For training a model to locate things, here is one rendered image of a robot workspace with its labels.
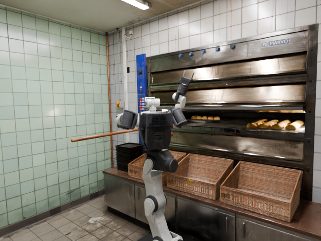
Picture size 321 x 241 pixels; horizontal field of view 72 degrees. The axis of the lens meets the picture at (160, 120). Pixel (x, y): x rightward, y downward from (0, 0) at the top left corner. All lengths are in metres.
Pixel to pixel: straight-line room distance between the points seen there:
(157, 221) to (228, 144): 1.10
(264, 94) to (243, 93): 0.20
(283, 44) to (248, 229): 1.63
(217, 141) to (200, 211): 0.79
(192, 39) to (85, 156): 2.24
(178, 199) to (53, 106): 2.00
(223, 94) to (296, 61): 0.72
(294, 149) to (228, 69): 1.00
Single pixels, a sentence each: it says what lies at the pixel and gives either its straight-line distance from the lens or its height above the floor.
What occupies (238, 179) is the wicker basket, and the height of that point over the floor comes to 0.68.
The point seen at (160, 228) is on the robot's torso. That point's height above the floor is 0.42.
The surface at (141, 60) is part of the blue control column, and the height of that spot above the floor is 2.07.
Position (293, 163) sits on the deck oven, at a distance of 2.37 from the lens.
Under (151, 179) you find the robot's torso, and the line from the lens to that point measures 1.90.
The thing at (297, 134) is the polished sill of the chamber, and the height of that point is 1.17.
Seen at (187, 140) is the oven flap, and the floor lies 1.00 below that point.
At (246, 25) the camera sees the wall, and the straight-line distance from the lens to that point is 2.50.
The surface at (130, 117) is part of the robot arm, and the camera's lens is 1.78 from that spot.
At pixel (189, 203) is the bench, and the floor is 0.51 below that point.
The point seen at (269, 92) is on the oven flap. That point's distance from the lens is 2.35.
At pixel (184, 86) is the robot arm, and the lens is 2.04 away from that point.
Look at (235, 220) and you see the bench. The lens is 2.13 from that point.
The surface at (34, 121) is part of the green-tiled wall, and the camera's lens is 3.14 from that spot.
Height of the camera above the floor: 1.49
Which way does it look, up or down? 5 degrees down
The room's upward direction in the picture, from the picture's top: 1 degrees counter-clockwise
